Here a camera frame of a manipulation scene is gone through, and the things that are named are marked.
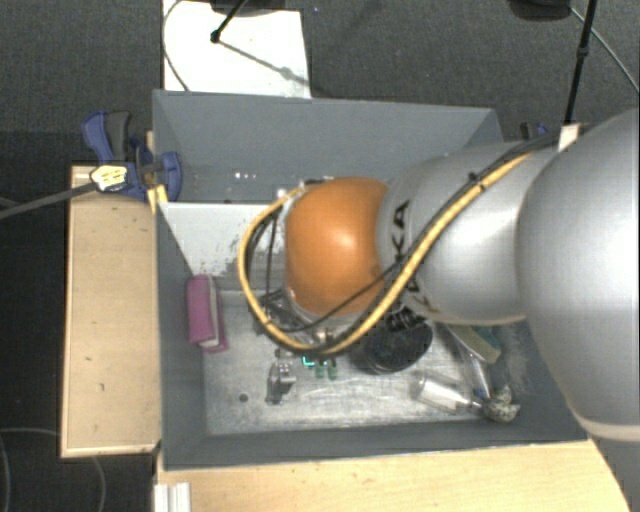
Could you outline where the purple sponge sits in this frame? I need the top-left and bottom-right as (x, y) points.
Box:
(186, 273), (230, 354)

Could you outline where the black round disc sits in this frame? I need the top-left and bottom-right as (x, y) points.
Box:
(349, 319), (434, 377)

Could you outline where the clear plastic bottle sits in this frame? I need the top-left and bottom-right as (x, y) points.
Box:
(411, 373), (482, 415)

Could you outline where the pale wood board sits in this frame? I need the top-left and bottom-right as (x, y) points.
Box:
(60, 164), (164, 459)

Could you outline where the green and white flat block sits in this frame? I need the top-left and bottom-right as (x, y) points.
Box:
(448, 324), (503, 365)

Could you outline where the clear tube with blue tip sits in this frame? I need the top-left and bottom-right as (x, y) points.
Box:
(462, 349), (495, 401)

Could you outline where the grey metal bin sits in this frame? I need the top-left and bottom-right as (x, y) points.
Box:
(151, 89), (589, 469)

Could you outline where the speckled grey lump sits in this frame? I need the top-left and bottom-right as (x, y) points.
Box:
(481, 383), (522, 424)

